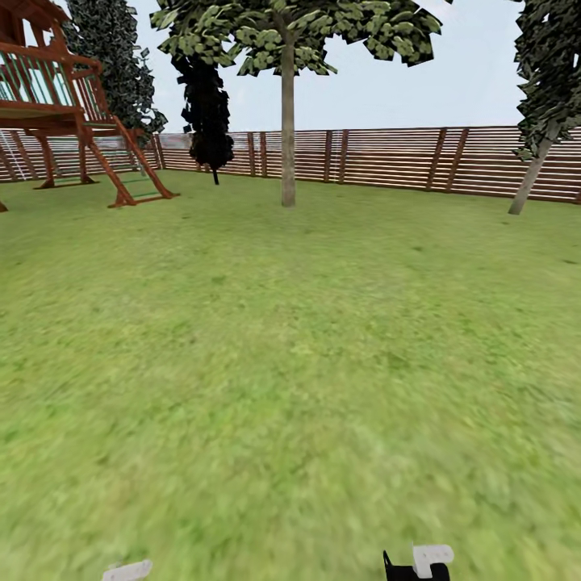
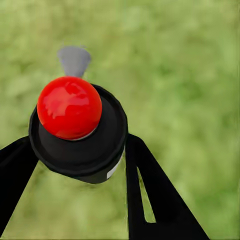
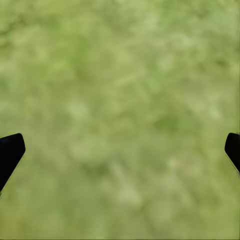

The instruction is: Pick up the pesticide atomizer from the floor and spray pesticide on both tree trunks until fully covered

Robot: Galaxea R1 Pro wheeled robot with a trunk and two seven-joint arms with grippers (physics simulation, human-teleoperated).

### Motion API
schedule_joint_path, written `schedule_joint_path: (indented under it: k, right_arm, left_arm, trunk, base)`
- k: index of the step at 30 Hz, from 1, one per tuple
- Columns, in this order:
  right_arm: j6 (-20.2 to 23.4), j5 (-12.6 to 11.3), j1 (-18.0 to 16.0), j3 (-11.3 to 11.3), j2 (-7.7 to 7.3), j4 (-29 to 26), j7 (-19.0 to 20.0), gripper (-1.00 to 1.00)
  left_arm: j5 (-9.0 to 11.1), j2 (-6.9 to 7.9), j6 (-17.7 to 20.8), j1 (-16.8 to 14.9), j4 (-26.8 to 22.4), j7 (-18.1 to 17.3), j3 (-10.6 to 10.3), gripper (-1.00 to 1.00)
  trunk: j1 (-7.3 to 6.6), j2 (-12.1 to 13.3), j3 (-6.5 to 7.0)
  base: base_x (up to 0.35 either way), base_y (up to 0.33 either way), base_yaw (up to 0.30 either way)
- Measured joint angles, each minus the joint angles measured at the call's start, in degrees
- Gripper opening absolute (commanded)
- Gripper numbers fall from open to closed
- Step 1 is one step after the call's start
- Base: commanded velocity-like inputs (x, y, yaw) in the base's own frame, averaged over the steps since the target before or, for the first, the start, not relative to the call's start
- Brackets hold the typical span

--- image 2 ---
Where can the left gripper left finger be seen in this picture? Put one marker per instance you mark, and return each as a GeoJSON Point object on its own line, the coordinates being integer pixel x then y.
{"type": "Point", "coordinates": [17, 163]}

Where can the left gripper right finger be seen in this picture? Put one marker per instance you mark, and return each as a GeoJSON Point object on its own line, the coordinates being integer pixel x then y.
{"type": "Point", "coordinates": [174, 219]}

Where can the pesticide atomizer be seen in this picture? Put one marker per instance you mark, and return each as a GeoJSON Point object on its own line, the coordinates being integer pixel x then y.
{"type": "Point", "coordinates": [78, 129]}

